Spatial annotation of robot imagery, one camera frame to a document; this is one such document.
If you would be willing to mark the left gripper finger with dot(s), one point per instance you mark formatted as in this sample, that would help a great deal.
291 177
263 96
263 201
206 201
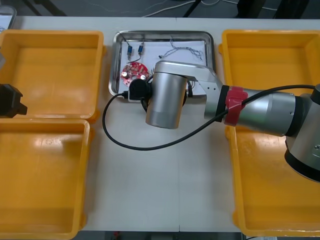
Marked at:
10 95
15 110

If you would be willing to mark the round red circuit board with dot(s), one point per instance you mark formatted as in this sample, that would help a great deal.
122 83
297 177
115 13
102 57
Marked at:
136 68

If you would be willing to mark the silver-grey right robot arm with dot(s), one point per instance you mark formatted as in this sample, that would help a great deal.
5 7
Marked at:
262 110

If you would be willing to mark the yellow-orange plastic bin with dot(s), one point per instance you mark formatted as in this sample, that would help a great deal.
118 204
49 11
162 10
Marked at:
265 187
50 75
42 180
262 62

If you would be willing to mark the steel tray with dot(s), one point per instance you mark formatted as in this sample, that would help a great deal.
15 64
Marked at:
115 62
13 14

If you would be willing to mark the solenoid with blue label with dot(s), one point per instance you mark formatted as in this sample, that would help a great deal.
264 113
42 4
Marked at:
129 49
140 48

